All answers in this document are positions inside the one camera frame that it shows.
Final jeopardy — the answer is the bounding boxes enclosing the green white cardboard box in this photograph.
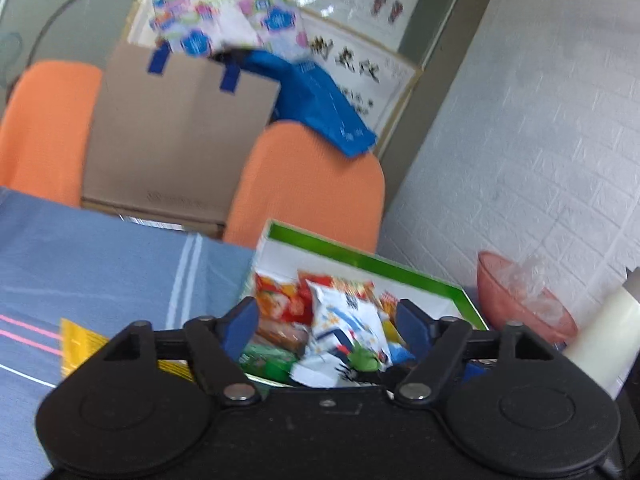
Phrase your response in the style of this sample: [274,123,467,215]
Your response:
[240,219,489,387]

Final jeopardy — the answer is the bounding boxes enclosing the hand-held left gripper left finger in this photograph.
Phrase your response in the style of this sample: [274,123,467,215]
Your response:
[97,297,262,405]

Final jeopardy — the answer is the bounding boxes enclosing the pink plastic bowl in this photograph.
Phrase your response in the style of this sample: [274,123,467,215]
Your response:
[476,251,579,347]

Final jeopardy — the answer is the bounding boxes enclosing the floral cloth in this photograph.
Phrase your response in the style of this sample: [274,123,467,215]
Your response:
[145,0,312,62]

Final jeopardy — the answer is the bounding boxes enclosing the yellow snack bag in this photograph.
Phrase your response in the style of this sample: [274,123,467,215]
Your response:
[60,317,194,382]

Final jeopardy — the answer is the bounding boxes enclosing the red checkered snack packet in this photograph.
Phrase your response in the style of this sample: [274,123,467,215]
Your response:
[379,291,402,322]

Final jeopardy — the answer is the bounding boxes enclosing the leaf print orange packet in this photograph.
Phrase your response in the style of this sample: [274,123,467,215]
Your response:
[254,272,314,327]

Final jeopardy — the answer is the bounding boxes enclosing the white cylindrical bottle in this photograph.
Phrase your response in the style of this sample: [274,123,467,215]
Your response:
[565,267,640,397]

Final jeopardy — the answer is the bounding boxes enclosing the orange clear cracker packet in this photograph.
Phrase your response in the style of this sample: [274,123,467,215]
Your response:
[256,322,312,354]

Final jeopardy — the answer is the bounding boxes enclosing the orange chair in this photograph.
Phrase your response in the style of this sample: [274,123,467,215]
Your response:
[222,121,387,256]
[0,60,104,209]

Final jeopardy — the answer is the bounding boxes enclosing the small green barcode packet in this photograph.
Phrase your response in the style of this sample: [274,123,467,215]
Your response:
[239,342,302,382]

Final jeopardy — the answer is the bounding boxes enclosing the clear plastic wrappers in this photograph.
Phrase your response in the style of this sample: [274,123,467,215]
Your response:
[500,255,567,327]

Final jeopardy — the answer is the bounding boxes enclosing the green candy packet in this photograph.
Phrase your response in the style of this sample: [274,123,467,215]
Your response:
[347,345,382,374]

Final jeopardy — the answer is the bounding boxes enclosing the blue striped tablecloth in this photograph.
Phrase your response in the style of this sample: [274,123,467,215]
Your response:
[0,187,257,480]

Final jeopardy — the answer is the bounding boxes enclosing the brown cardboard box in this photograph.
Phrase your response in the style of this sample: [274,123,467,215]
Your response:
[81,42,282,239]

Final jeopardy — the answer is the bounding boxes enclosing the blue bag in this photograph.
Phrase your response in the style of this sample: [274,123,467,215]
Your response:
[240,50,379,159]

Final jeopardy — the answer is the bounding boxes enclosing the white blue snack packet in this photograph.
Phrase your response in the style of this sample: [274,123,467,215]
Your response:
[292,280,395,387]

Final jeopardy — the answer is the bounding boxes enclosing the framed white sign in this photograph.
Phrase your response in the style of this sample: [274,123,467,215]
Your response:
[127,0,422,152]

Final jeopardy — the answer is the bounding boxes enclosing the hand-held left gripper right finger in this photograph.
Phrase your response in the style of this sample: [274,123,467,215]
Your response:
[394,299,556,404]

